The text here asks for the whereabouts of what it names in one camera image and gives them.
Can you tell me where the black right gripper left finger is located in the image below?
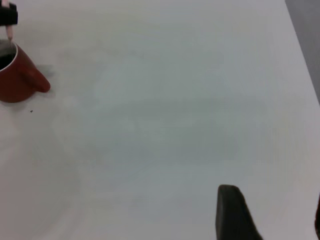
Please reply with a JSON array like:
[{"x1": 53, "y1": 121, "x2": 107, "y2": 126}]
[{"x1": 215, "y1": 184, "x2": 264, "y2": 240}]

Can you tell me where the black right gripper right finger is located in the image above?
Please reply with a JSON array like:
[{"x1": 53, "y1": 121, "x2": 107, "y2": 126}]
[{"x1": 314, "y1": 193, "x2": 320, "y2": 235}]

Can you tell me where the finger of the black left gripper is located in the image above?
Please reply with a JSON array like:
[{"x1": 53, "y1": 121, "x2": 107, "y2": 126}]
[{"x1": 0, "y1": 2, "x2": 20, "y2": 26}]

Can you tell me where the pink-handled metal spoon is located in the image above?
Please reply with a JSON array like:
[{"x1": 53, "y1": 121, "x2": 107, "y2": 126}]
[{"x1": 5, "y1": 24, "x2": 14, "y2": 44}]

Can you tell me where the red ceramic mug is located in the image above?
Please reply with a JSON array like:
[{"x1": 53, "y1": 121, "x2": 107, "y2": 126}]
[{"x1": 0, "y1": 41, "x2": 52, "y2": 104}]

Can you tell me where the dark coffee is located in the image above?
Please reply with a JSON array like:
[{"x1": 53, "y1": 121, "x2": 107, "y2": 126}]
[{"x1": 0, "y1": 52, "x2": 16, "y2": 70}]

